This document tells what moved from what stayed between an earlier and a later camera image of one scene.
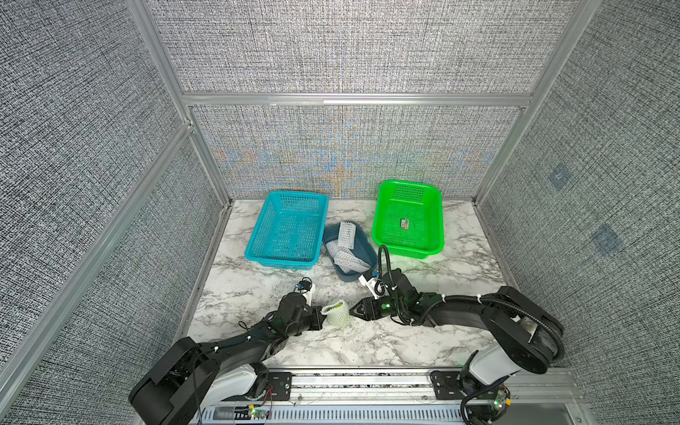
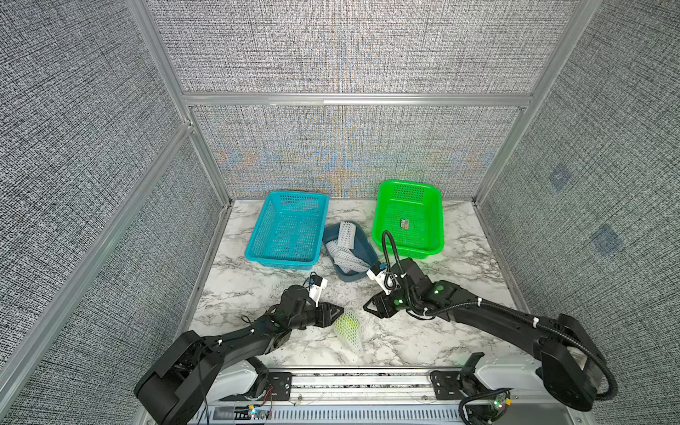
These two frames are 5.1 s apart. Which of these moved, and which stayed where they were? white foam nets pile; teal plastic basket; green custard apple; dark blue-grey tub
Moved: green custard apple
Stayed: teal plastic basket; white foam nets pile; dark blue-grey tub
